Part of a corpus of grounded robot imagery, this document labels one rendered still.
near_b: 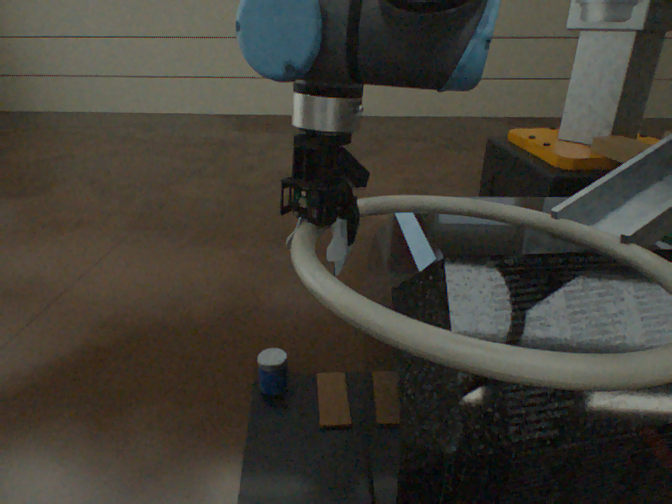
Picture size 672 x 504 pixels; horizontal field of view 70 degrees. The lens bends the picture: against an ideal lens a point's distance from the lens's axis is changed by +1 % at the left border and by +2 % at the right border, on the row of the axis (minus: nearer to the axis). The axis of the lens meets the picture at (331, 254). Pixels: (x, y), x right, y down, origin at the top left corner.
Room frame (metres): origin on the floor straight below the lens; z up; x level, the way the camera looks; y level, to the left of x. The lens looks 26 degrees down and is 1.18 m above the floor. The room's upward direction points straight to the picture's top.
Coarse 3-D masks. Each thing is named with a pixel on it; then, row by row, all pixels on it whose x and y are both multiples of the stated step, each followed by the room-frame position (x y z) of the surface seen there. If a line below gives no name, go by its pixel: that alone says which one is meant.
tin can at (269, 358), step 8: (264, 352) 1.34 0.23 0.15; (272, 352) 1.34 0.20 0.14; (280, 352) 1.34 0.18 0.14; (264, 360) 1.29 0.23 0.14; (272, 360) 1.29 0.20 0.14; (280, 360) 1.29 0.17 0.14; (264, 368) 1.27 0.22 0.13; (272, 368) 1.26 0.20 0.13; (280, 368) 1.28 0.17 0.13; (264, 376) 1.27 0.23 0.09; (272, 376) 1.27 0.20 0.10; (280, 376) 1.28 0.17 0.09; (264, 384) 1.27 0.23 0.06; (272, 384) 1.26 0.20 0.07; (280, 384) 1.27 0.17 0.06; (264, 392) 1.27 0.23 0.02; (272, 392) 1.26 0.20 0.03; (280, 392) 1.27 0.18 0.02
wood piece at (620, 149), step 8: (616, 136) 1.61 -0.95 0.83; (624, 136) 1.60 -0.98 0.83; (592, 144) 1.60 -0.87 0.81; (600, 144) 1.57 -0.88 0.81; (608, 144) 1.53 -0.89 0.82; (616, 144) 1.50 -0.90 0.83; (624, 144) 1.50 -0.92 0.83; (632, 144) 1.50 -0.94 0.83; (640, 144) 1.49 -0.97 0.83; (648, 144) 1.49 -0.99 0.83; (600, 152) 1.56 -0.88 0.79; (608, 152) 1.53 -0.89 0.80; (616, 152) 1.49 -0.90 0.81; (624, 152) 1.46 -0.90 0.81; (632, 152) 1.43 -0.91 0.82; (640, 152) 1.41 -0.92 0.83; (616, 160) 1.48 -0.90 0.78; (624, 160) 1.45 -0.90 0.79
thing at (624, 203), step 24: (624, 168) 0.78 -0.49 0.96; (648, 168) 0.81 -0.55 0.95; (600, 192) 0.75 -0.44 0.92; (624, 192) 0.78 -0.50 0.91; (648, 192) 0.76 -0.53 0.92; (552, 216) 0.70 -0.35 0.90; (576, 216) 0.72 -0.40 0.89; (600, 216) 0.72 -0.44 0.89; (624, 216) 0.71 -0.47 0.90; (648, 216) 0.63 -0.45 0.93; (624, 240) 0.60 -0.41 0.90; (648, 240) 0.63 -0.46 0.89
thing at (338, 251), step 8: (336, 224) 0.62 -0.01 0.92; (344, 224) 0.63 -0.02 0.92; (336, 232) 0.61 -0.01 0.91; (344, 232) 0.63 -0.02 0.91; (336, 240) 0.61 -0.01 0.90; (344, 240) 0.62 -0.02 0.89; (328, 248) 0.59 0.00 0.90; (336, 248) 0.61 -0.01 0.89; (344, 248) 0.62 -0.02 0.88; (328, 256) 0.59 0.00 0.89; (336, 256) 0.61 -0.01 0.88; (344, 256) 0.62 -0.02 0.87; (336, 264) 0.63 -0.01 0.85; (344, 264) 0.63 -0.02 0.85; (336, 272) 0.63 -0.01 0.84
